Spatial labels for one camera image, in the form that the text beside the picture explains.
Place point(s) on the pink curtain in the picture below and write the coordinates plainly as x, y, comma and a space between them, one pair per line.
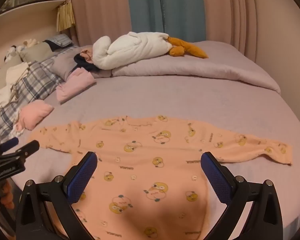
100, 10
230, 12

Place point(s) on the yellow fringed cloth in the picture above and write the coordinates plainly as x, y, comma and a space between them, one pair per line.
65, 17

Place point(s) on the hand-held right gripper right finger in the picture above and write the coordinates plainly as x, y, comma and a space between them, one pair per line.
215, 175

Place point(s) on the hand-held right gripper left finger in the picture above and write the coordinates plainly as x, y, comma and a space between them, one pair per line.
83, 172

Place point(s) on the plaid pillow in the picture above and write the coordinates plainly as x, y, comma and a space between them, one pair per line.
37, 80

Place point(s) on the small plush toys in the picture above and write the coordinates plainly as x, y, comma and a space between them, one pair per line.
20, 47

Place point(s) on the peach printed pajama top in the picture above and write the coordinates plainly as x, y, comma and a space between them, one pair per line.
145, 160

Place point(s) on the person's left hand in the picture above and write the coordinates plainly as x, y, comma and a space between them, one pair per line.
7, 195

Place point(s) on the folded peach pink cloth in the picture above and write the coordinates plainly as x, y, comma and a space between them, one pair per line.
35, 112

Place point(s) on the striped pillow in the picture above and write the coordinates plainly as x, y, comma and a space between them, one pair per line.
61, 39

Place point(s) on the lilac duvet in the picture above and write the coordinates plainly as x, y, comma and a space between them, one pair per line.
190, 67

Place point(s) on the small pink garment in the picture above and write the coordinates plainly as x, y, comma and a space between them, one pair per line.
86, 55

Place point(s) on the dark navy cloth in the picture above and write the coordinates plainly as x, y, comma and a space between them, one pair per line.
83, 63

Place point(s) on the lilac bed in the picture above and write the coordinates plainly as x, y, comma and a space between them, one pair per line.
165, 100

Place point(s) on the teal curtain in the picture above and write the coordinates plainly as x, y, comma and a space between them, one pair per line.
165, 5

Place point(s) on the beige pillow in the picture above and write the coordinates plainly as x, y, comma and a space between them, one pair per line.
37, 51

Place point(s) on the white cloth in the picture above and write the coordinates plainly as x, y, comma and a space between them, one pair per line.
15, 73

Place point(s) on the grey pillow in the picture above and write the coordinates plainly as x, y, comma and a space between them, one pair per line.
62, 65

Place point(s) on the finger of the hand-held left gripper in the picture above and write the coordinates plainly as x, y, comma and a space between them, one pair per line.
27, 148
8, 145

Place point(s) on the white goose plush toy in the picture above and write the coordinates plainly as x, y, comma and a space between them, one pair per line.
130, 47

